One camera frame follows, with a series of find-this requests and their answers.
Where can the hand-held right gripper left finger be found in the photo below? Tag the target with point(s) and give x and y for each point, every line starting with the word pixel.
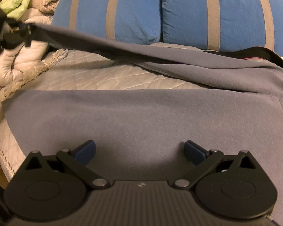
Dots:
pixel 86 153

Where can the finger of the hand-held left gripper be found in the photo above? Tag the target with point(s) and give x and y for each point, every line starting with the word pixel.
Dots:
pixel 28 34

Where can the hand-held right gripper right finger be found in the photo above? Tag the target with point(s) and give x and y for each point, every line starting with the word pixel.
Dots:
pixel 193 153

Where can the beige quilted comforter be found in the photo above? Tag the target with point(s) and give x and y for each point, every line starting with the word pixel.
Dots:
pixel 18 61

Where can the lace trimmed beige blanket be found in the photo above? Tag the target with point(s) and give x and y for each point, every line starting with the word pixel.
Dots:
pixel 47 61

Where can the grey quilted bedspread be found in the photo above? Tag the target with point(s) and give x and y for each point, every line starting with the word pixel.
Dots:
pixel 96 77

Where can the blue grey-striped pillow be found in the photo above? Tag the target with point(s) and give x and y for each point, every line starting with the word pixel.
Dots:
pixel 235 14
pixel 132 11

